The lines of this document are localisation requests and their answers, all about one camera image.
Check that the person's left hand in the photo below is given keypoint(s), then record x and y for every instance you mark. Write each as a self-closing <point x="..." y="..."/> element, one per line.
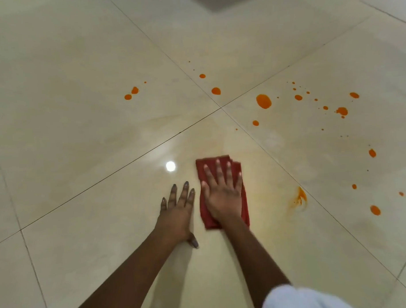
<point x="177" y="223"/>

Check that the person's right hand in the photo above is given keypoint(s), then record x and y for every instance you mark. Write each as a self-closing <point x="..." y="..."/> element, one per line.
<point x="224" y="201"/>

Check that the red cloth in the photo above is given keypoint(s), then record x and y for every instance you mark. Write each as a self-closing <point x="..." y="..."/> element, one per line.
<point x="211" y="161"/>

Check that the orange liquid spill drops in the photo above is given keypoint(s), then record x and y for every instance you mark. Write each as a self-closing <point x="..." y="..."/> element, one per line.
<point x="263" y="101"/>

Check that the person's left forearm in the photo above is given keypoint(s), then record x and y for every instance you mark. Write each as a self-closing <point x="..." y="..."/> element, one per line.
<point x="127" y="284"/>

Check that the person's right forearm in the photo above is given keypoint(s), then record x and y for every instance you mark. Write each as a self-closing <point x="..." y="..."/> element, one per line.
<point x="256" y="266"/>

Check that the white fluffy garment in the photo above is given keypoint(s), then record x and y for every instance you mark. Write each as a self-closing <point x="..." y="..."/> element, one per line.
<point x="301" y="301"/>

